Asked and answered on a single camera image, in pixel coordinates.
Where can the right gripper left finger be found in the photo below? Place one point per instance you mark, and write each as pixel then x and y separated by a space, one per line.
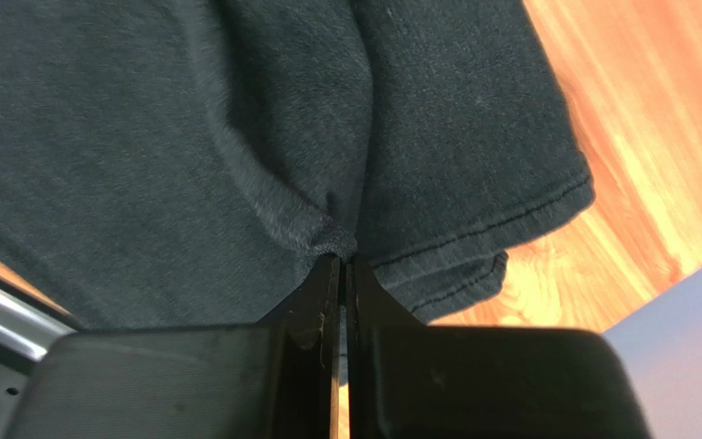
pixel 276 378

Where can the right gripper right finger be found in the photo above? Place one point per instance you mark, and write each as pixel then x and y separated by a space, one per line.
pixel 410 380

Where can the black denim trousers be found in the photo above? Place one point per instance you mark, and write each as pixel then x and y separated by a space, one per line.
pixel 172 163

